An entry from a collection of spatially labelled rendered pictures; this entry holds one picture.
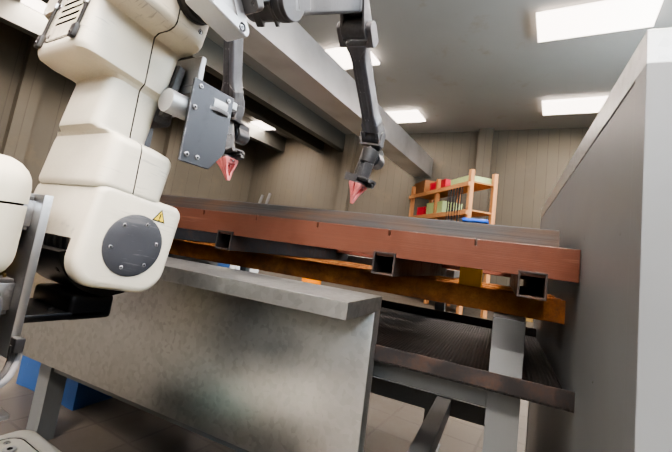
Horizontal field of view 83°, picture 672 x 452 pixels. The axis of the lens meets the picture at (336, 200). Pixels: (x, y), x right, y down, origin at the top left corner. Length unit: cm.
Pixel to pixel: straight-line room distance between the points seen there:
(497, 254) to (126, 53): 77
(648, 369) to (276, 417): 70
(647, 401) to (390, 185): 941
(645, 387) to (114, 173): 73
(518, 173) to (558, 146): 94
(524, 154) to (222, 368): 868
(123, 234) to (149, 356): 54
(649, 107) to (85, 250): 75
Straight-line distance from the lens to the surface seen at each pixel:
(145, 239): 73
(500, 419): 91
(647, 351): 50
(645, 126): 53
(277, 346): 93
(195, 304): 107
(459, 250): 82
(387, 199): 976
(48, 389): 172
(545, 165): 920
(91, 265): 70
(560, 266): 82
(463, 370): 83
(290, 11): 82
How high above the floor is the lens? 76
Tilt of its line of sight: 8 degrees up
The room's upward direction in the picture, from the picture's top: 8 degrees clockwise
